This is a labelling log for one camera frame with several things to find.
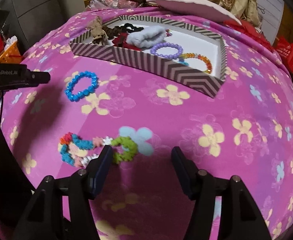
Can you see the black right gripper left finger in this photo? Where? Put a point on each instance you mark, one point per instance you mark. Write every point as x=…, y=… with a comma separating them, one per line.
x=85, y=185

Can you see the red fabric scrunchie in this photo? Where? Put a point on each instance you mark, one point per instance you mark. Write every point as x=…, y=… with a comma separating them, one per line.
x=121, y=41

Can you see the pink floral bed sheet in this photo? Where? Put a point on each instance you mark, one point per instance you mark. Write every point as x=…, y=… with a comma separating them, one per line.
x=247, y=129

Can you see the white pink pillow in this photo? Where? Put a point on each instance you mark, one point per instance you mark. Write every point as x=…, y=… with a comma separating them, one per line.
x=200, y=8

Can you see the striped white jewelry box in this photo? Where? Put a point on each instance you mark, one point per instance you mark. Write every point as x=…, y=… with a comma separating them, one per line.
x=191, y=56

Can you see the black scrunchie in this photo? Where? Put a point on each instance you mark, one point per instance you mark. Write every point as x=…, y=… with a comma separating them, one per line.
x=117, y=30

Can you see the orange plastic basket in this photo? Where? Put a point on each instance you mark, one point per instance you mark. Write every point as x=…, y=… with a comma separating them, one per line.
x=11, y=55

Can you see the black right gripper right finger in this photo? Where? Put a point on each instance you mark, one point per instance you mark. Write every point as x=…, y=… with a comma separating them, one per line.
x=200, y=187

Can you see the grey refrigerator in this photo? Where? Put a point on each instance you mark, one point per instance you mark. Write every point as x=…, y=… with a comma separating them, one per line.
x=31, y=20

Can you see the light blue fluffy scrunchie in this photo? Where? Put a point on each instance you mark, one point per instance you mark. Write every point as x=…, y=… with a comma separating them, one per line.
x=148, y=37

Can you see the red shopping bag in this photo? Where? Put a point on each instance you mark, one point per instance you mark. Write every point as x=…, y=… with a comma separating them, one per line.
x=285, y=50

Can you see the clear plastic bag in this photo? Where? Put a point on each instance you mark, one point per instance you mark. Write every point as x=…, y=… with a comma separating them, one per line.
x=112, y=4

